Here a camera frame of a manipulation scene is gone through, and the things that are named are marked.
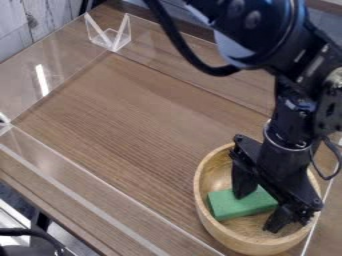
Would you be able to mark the green rectangular block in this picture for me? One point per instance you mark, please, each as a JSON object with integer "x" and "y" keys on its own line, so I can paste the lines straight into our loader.
{"x": 225, "y": 207}

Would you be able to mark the wooden bowl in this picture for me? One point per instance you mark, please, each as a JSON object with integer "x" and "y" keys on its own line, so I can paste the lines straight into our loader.
{"x": 233, "y": 220}

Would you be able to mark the clear acrylic corner bracket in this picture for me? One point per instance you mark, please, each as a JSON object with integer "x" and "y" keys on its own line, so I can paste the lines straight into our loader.
{"x": 110, "y": 39}

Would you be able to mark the black stand with cable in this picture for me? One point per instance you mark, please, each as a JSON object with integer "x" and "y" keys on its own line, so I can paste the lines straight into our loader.
{"x": 25, "y": 238}

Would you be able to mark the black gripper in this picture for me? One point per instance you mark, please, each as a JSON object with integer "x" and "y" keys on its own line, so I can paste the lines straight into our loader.
{"x": 275, "y": 166}

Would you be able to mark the clear acrylic barrier wall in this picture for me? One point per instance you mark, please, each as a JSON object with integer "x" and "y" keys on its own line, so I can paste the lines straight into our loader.
{"x": 113, "y": 145}

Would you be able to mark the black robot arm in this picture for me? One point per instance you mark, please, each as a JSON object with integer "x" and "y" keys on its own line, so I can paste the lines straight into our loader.
{"x": 267, "y": 34}

